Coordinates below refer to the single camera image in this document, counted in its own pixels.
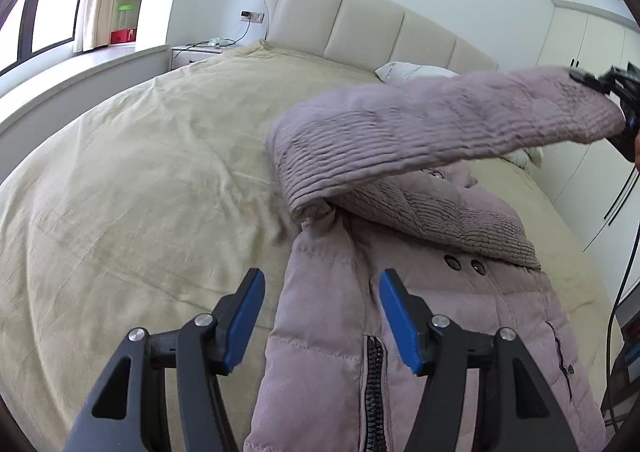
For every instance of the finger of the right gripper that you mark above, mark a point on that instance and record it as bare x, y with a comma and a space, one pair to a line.
588, 79

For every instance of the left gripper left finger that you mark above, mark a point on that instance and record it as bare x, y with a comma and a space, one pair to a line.
126, 409

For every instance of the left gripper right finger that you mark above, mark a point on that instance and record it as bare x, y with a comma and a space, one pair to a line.
516, 408

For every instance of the mauve quilted down jacket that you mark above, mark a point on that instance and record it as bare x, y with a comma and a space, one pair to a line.
378, 178

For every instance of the person's right hand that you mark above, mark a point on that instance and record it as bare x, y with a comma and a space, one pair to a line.
637, 152

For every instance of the white wardrobe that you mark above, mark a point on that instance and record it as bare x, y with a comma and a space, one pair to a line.
589, 183

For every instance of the beige bed sheet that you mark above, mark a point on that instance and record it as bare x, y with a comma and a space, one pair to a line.
144, 212

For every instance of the folded white duvet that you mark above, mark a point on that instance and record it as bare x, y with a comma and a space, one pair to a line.
399, 73

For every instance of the white bedside table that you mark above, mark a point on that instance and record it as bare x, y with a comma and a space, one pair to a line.
187, 54

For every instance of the cream padded headboard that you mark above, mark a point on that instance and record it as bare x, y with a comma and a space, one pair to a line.
367, 34

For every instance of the white charger on nightstand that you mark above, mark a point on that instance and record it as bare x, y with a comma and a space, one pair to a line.
220, 42

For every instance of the red box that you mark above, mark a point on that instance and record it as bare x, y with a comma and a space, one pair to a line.
123, 36

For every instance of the black framed window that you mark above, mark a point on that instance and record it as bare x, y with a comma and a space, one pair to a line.
35, 26

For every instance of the wall power socket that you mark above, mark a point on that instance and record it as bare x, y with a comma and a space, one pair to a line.
252, 17

